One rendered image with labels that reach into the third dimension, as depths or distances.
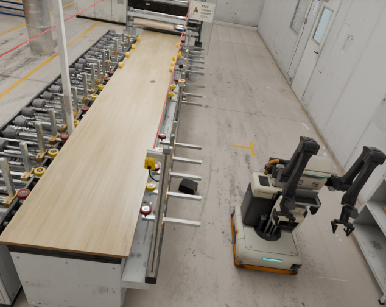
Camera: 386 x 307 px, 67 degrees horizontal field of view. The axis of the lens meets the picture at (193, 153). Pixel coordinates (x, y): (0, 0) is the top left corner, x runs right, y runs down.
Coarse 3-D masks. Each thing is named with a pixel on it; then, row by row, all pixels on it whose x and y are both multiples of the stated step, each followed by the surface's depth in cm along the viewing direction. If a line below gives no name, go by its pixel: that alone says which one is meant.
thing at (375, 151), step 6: (366, 150) 186; (372, 150) 181; (378, 150) 182; (360, 156) 192; (372, 156) 179; (378, 156) 178; (384, 156) 179; (354, 162) 198; (360, 162) 192; (354, 168) 197; (360, 168) 195; (348, 174) 203; (354, 174) 200; (336, 180) 212; (342, 180) 208; (348, 180) 204; (336, 186) 211; (342, 186) 208
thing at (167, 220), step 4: (148, 216) 215; (152, 216) 216; (144, 220) 215; (148, 220) 215; (152, 220) 215; (164, 220) 215; (168, 220) 215; (172, 220) 216; (176, 220) 216; (180, 220) 217; (184, 220) 218; (176, 224) 217; (180, 224) 217; (184, 224) 216; (188, 224) 216; (192, 224) 216; (196, 224) 216
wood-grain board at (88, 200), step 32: (128, 64) 430; (160, 64) 450; (128, 96) 347; (160, 96) 360; (96, 128) 283; (128, 128) 292; (64, 160) 238; (96, 160) 245; (128, 160) 251; (32, 192) 206; (64, 192) 211; (96, 192) 215; (128, 192) 220; (32, 224) 185; (64, 224) 189; (96, 224) 193; (128, 224) 197; (128, 256) 179
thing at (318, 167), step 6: (312, 156) 210; (312, 162) 208; (318, 162) 209; (324, 162) 209; (330, 162) 210; (306, 168) 208; (312, 168) 208; (318, 168) 208; (324, 168) 208; (330, 168) 209; (306, 174) 212; (312, 174) 208; (318, 174) 207; (324, 174) 208; (330, 174) 208
